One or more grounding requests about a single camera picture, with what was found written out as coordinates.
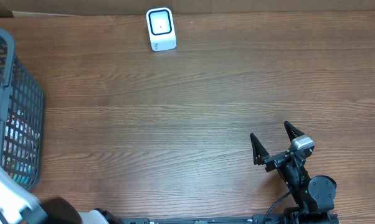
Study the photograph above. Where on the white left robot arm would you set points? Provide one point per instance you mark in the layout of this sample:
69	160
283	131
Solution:
17	205

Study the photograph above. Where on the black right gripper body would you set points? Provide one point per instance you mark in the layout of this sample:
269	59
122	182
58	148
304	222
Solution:
278	160

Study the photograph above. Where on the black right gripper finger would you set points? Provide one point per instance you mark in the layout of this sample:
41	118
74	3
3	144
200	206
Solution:
292	131
260	154

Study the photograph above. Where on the dark grey plastic basket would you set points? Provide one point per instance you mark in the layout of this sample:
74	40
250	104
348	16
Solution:
21	117

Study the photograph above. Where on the white barcode scanner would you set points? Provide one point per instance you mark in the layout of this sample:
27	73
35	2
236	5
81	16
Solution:
161	29

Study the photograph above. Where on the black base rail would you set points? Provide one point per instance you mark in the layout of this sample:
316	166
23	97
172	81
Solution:
206	220

